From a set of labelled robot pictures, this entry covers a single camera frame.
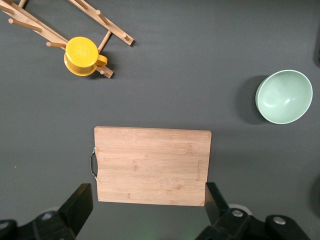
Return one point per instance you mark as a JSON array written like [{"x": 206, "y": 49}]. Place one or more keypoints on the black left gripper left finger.
[{"x": 72, "y": 212}]

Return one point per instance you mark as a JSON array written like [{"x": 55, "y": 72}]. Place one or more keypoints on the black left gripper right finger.
[{"x": 220, "y": 215}]

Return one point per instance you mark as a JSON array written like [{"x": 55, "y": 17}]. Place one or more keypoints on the bamboo cutting board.
[{"x": 150, "y": 167}]

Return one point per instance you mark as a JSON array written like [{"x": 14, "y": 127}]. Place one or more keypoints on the mint green bowl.
[{"x": 285, "y": 97}]

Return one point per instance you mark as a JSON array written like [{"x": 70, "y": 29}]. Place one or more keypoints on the yellow mug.
[{"x": 81, "y": 53}]

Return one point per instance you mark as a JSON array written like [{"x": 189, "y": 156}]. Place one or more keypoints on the wooden mug rack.
[{"x": 117, "y": 32}]

